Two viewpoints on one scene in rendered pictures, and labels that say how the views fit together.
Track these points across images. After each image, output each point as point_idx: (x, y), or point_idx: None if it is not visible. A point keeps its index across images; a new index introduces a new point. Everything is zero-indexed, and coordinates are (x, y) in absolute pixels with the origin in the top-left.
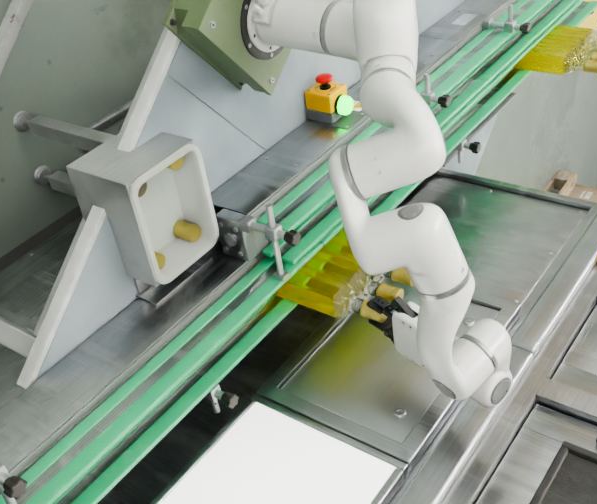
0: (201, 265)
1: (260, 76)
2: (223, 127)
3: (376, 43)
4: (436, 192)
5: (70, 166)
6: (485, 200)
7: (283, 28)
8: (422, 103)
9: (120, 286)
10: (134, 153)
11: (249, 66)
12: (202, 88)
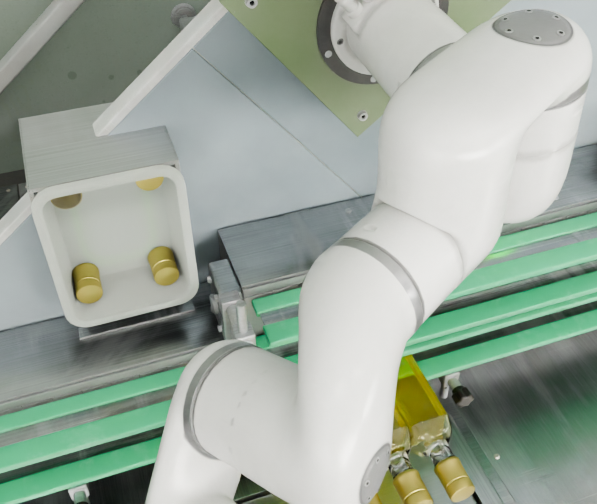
0: (173, 313)
1: (341, 104)
2: (287, 147)
3: (393, 183)
4: None
5: (21, 121)
6: None
7: (370, 51)
8: (361, 380)
9: (50, 293)
10: (98, 142)
11: (321, 84)
12: (260, 85)
